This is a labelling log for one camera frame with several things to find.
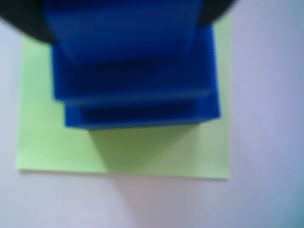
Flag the green paper square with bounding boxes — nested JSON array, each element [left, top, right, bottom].
[[15, 18, 232, 180]]

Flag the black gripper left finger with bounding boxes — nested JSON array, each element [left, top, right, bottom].
[[0, 0, 57, 45]]

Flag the small blue cube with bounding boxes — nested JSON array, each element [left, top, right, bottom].
[[42, 0, 200, 66]]

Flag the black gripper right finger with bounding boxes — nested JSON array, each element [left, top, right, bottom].
[[197, 0, 236, 27]]

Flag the medium blue cube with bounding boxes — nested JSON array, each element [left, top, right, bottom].
[[51, 23, 218, 105]]

